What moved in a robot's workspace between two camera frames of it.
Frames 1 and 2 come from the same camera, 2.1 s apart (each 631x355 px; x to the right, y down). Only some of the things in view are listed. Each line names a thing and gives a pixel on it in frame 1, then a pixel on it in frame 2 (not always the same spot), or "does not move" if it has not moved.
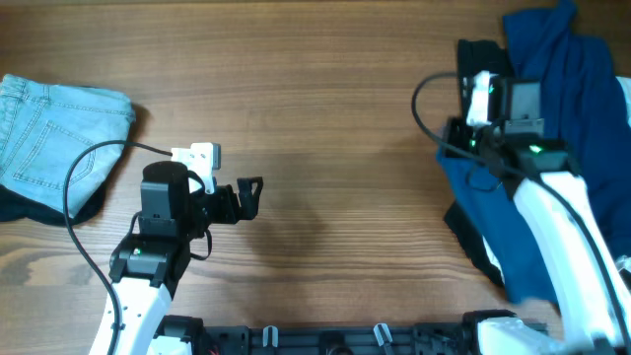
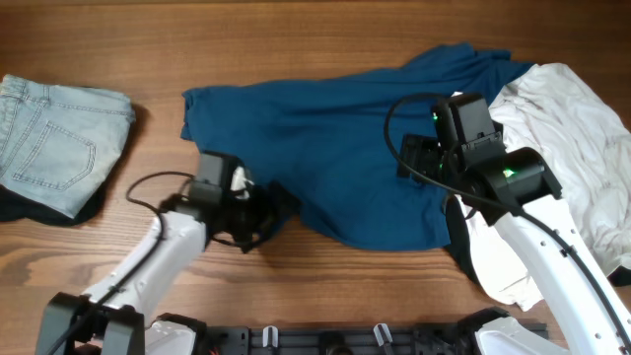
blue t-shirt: (582, 106) to (324, 138)
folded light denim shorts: (42, 126) does not move
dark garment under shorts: (14, 205) does not move
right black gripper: (455, 128) to (429, 147)
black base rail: (458, 337) does not move
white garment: (624, 84) to (559, 113)
